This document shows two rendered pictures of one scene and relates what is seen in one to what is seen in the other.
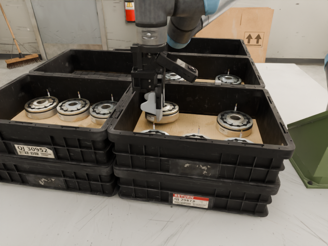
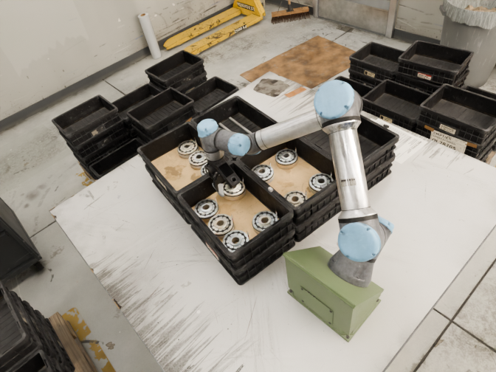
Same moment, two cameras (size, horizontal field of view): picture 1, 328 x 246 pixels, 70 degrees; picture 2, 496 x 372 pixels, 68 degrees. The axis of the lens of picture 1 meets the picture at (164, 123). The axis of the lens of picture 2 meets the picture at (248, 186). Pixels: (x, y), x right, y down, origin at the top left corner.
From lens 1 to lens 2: 1.19 m
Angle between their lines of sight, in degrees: 42
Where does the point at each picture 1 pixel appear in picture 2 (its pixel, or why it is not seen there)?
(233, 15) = not seen: outside the picture
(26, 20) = not seen: outside the picture
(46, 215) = (160, 215)
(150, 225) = (190, 249)
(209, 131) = (249, 218)
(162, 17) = (211, 149)
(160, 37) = (211, 157)
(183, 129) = (238, 208)
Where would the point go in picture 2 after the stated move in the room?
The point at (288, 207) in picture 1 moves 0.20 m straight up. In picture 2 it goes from (260, 291) to (254, 265)
